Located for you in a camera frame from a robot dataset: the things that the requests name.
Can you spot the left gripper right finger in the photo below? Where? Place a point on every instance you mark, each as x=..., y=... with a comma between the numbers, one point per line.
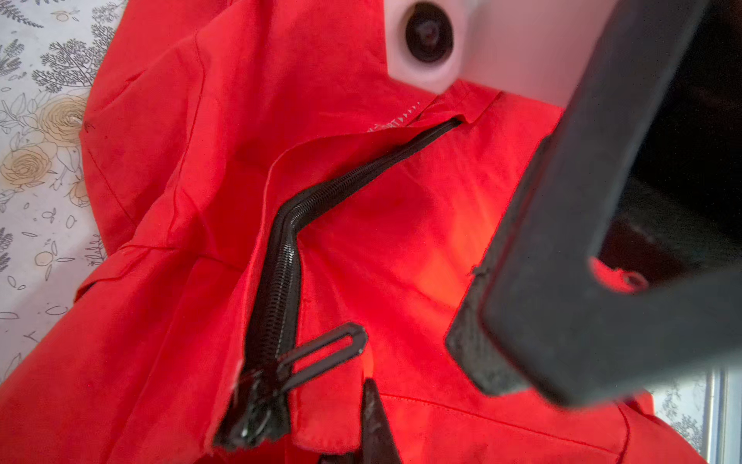
x=618, y=260

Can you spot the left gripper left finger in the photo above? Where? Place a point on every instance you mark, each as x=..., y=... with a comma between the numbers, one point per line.
x=377, y=442

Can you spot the red zip-up jacket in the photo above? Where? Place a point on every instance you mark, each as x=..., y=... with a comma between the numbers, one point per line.
x=206, y=117

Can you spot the floral patterned table mat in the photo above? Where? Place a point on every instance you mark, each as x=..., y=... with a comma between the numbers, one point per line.
x=51, y=52

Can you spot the aluminium front rail frame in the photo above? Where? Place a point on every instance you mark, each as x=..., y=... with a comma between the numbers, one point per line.
x=722, y=426

